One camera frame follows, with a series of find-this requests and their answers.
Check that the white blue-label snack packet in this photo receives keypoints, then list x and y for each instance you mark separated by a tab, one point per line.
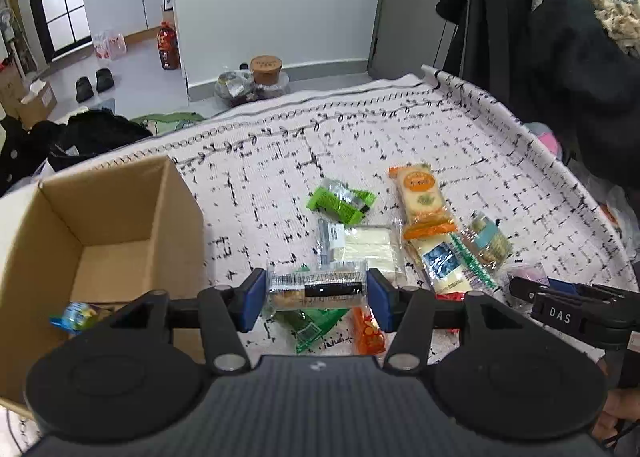
450	264

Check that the small cardboard box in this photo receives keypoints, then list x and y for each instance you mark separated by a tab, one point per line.
37	104

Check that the pink snack packet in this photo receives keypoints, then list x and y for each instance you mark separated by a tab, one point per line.
530	271

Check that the person's right hand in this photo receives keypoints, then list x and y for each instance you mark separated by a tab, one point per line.
622	409

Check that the red liquid bottle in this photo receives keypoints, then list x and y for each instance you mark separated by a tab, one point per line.
169	49

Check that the white black-patterned blanket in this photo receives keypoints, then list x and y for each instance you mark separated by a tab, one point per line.
300	147

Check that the black slipper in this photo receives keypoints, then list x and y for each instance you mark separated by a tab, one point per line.
84	89
105	81

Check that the hanging black coat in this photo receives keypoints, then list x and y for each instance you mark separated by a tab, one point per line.
495	27

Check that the orange cracker packet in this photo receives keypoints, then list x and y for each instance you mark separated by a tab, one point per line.
422	197

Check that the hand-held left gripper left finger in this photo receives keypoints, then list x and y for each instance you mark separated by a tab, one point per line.
252	299

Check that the clear white wafer packet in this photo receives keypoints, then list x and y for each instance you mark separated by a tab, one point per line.
370	247

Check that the clear plastic container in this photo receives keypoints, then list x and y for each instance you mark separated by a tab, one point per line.
274	89

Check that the clear teal-label cookie packet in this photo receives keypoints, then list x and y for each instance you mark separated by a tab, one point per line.
487	239

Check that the clear black-label cracker packet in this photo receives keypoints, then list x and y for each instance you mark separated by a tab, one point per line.
315	287

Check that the pink cloth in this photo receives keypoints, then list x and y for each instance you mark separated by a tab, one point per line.
545	139

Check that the black fleece jacket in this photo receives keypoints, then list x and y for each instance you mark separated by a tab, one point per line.
595	102

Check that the black bag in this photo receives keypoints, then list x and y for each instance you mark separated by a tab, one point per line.
95	137

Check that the clear plastic bag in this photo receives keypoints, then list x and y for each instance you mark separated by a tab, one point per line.
234	87

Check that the grey door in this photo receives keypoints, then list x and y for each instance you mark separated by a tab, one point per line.
410	7

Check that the green cloth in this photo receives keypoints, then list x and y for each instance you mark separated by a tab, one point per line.
165	121

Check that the blue yellow snack packet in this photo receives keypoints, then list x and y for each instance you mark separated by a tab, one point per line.
75	316

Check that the pack of water bottles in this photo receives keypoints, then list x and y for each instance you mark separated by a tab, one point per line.
109	44

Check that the bright green snack packet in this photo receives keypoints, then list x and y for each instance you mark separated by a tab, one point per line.
340	199

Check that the small orange snack packet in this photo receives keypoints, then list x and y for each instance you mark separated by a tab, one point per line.
367	332

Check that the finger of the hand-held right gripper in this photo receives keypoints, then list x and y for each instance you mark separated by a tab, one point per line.
525	289
590	291

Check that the dark green snack packet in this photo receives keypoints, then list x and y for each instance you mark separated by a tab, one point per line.
312	324

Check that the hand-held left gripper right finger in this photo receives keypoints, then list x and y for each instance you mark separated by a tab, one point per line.
380	299

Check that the beige fluffy garment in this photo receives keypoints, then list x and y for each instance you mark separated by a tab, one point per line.
620	12

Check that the black clothing pile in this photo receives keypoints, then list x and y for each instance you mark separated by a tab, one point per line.
20	152

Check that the jar with cork lid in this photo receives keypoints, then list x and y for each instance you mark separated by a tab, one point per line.
266	69

